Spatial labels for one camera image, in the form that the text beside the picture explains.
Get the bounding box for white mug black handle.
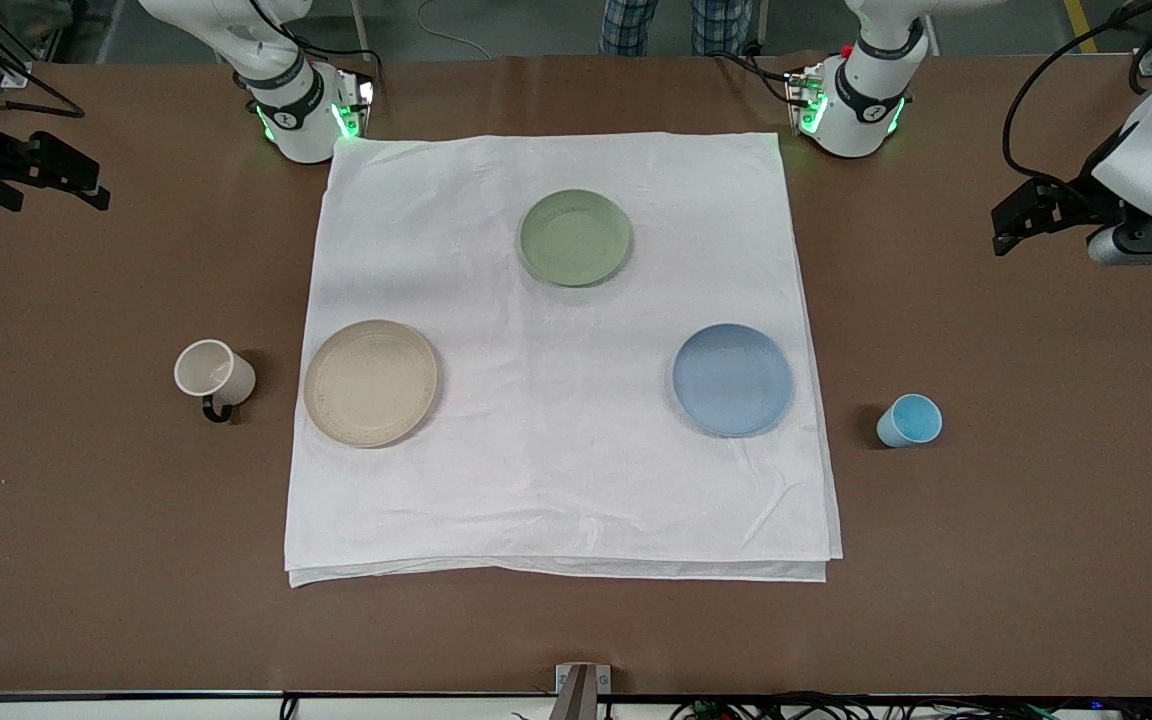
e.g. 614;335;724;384
174;339;258;424

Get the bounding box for blue cup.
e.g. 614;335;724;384
876;393;944;449

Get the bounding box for blue plate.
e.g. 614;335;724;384
672;323;795;439

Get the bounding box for beige gray plate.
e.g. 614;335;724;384
303;319;441;449

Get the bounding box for green plate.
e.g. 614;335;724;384
517;188;633;289

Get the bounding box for person in plaid trousers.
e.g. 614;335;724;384
598;0;757;58

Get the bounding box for white cloth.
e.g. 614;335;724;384
284;132;844;588

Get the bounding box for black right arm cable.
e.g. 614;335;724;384
0;0;87;120

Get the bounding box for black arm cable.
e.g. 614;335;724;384
1002;0;1152;193
0;0;87;120

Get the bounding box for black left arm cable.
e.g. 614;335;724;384
1002;0;1152;193

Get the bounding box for white cable on floor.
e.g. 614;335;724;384
416;0;507;61

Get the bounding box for bundle of cables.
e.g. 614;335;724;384
666;693;1152;720

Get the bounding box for grey metal table bracket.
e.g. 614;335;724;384
553;662;613;720

